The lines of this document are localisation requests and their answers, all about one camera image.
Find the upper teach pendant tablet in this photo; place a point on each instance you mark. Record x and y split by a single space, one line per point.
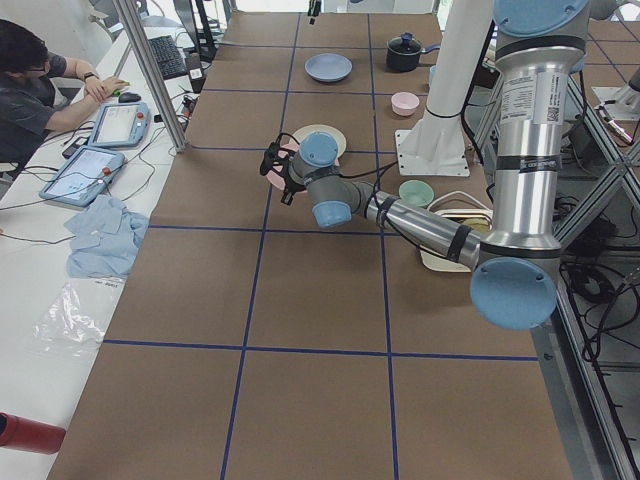
120 125

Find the dark blue pot with lid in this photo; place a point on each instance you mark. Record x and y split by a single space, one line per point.
405 51

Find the green bowl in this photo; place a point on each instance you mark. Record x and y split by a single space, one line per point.
416 192

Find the blue plate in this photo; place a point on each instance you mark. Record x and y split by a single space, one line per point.
328 67

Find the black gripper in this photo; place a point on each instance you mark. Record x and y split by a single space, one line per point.
289 182

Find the clear plastic bag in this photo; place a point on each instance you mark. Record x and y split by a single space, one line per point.
76 322

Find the black computer mouse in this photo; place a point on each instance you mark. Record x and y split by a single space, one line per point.
128 97

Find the red bottle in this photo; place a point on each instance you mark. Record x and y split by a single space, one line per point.
23 434

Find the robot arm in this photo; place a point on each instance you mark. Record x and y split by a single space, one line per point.
514 265

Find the cream toaster with bread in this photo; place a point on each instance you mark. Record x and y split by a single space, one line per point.
462 208

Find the light blue cloth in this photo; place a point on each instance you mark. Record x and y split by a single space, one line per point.
107 237

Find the pink plate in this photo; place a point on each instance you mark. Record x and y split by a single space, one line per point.
274 176

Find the white camera stand pillar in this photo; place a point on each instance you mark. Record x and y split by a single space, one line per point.
435 146

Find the teach pendant tablet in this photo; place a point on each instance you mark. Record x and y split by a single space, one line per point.
120 125
84 176

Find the lower teach pendant tablet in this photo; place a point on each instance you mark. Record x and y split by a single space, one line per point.
84 176

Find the seated person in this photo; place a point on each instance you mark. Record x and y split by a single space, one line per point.
28 110

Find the black keyboard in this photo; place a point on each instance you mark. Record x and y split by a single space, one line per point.
168 58

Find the aluminium frame post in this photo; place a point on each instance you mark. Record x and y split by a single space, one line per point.
127 11

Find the cream plate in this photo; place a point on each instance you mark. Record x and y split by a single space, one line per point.
301 133

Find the pink bowl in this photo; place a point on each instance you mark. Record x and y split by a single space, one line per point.
404 103

